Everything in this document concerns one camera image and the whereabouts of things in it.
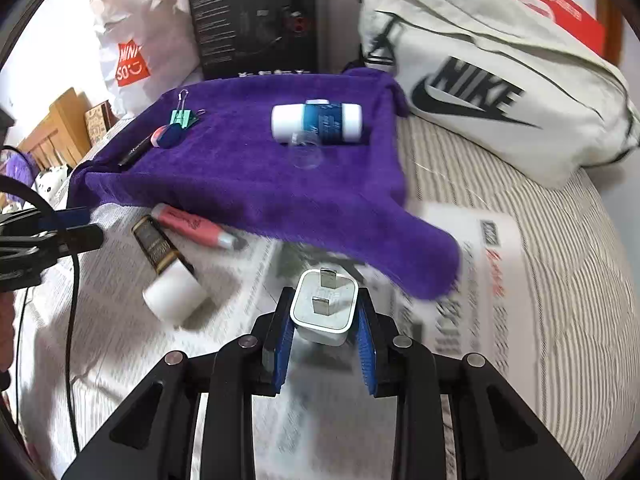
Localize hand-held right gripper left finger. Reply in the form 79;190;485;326
60;287;296;480

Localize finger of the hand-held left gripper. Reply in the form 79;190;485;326
30;206;91;228
50;225;105;257

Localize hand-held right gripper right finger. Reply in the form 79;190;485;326
350;290;586;480

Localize white charger plug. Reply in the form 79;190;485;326
290;267;361;347

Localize black pen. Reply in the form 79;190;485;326
117;132;156;168

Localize pink and blue eraser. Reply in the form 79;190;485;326
150;124;184;150

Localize green binder clip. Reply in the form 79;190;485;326
169;89;207;128

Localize white bottle with blue label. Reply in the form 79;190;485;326
271;100;363;145

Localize white spotted plush toy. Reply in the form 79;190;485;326
35;165;71;201

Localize purple plush toy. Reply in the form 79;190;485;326
0;152;33;191

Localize wooden furniture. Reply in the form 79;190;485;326
17;87;93;171

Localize black gold tube white cap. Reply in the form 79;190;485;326
132;215;208;325

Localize patterned brown box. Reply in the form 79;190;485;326
82;101;121;146

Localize pink highlighter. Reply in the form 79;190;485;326
151;203;241;251

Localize newspaper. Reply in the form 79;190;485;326
15;200;541;480

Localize purple towel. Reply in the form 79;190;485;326
67;69;462;301

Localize white plastic shopping bag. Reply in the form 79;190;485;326
90;0;206;121

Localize black headset box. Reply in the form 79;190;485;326
186;0;320;81

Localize grey waist bag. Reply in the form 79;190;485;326
342;0;640;190

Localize black cable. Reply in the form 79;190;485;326
0;145;83;461

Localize red paper bag white handles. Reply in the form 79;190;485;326
475;0;606;56

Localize brown wooden frame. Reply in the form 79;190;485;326
597;0;626;68

